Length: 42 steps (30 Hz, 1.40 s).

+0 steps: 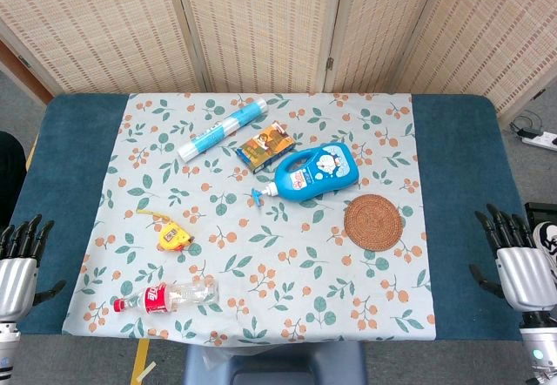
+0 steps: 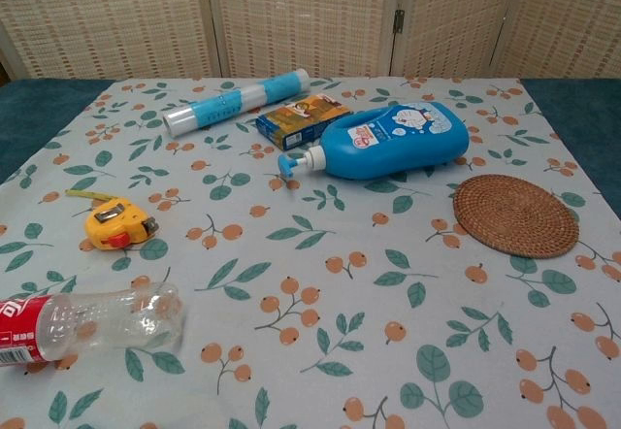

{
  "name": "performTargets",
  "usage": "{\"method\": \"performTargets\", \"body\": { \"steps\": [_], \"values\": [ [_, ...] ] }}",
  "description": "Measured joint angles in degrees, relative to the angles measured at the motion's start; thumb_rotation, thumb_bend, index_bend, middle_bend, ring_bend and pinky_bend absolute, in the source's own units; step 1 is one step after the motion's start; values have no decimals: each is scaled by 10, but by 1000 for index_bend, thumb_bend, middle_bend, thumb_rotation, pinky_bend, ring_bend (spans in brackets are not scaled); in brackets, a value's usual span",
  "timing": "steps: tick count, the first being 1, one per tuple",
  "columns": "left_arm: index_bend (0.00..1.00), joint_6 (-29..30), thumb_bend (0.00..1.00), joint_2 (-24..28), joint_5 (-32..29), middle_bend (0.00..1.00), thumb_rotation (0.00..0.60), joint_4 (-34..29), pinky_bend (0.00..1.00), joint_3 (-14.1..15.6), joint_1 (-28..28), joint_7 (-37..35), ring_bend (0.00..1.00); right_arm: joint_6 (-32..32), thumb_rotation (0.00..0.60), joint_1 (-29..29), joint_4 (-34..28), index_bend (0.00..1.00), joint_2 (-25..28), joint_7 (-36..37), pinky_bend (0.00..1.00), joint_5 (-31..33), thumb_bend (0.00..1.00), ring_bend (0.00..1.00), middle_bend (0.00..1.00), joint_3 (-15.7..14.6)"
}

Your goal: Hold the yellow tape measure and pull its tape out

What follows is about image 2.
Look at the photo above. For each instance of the blue orange cardboard box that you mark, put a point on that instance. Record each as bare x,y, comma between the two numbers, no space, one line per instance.
296,118

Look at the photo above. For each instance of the blue pump detergent bottle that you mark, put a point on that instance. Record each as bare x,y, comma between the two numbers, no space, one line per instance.
388,147

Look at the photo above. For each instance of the round woven rattan coaster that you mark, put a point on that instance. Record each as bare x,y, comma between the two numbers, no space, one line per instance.
514,215

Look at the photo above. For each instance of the blue white plastic film roll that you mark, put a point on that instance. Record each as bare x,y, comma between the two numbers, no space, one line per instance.
218,104

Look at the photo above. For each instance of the clear plastic cola bottle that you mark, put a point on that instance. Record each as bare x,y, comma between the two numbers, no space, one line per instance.
97,322

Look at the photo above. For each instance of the woven folding screen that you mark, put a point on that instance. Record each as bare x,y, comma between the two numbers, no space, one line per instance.
291,11

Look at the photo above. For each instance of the floral print tablecloth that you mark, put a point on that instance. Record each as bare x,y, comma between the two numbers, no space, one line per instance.
310,264

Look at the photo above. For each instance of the yellow tape measure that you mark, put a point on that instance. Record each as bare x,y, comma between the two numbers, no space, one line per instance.
116,225

